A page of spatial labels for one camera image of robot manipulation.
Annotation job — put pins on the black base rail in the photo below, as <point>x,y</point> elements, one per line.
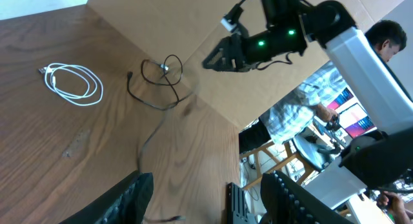
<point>236,207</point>

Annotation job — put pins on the laptop with colourful screen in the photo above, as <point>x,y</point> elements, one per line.
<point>353,118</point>

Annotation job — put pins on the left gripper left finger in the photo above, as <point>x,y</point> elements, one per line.
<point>125,202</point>

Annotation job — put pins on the wooden stool frame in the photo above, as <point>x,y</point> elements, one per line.
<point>292,150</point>

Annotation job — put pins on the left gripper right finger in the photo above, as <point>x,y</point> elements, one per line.
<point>288,202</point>

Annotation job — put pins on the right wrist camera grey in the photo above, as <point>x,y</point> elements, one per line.
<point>231,19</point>

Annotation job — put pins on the person in plaid shirt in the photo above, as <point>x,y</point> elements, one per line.
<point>294,112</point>

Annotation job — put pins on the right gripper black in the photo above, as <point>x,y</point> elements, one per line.
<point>228,56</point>

